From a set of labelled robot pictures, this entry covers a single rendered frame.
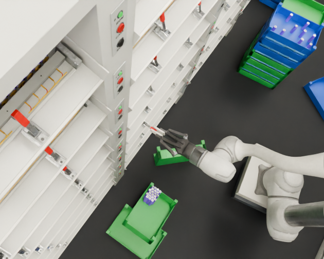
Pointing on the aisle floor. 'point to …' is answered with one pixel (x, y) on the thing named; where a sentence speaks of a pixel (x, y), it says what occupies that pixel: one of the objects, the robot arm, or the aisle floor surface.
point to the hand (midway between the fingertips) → (157, 131)
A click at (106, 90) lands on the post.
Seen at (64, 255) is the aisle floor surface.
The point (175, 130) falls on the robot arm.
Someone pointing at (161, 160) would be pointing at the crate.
